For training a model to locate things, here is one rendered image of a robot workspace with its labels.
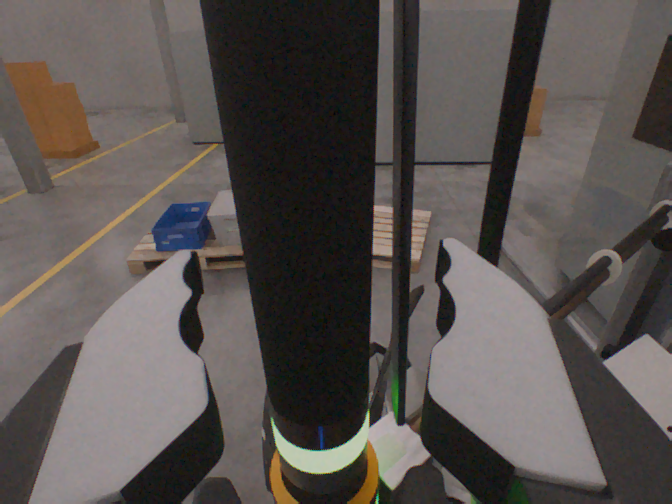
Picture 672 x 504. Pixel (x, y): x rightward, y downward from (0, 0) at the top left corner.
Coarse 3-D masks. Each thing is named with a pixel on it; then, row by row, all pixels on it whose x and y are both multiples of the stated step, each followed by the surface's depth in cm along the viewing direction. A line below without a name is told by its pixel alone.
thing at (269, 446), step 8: (264, 400) 73; (264, 408) 72; (264, 416) 72; (264, 424) 71; (272, 424) 63; (264, 432) 71; (272, 432) 63; (264, 440) 72; (272, 440) 63; (264, 448) 72; (272, 448) 63; (272, 456) 64; (264, 464) 73; (264, 472) 73
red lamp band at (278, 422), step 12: (360, 408) 11; (276, 420) 11; (288, 420) 11; (348, 420) 11; (360, 420) 11; (288, 432) 11; (300, 432) 11; (312, 432) 11; (324, 432) 11; (336, 432) 11; (348, 432) 11; (300, 444) 11; (312, 444) 11; (324, 444) 11; (336, 444) 11
